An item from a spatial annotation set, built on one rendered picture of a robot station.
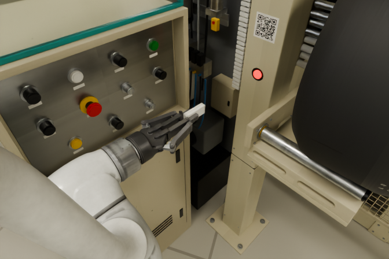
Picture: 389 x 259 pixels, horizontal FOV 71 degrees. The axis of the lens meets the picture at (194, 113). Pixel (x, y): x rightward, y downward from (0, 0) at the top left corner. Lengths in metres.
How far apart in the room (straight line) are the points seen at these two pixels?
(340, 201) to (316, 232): 0.97
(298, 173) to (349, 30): 0.48
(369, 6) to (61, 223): 0.57
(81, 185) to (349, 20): 0.58
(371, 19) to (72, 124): 0.72
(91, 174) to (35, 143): 0.26
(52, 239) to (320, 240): 1.62
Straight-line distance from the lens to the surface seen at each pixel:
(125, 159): 0.61
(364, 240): 1.95
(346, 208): 0.90
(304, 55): 1.31
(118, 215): 0.57
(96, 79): 0.78
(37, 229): 0.35
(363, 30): 0.58
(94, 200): 0.58
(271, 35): 0.85
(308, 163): 0.89
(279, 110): 0.99
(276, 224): 1.80
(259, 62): 0.91
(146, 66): 0.86
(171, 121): 0.71
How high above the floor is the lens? 1.55
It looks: 41 degrees down
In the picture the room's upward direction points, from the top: straight up
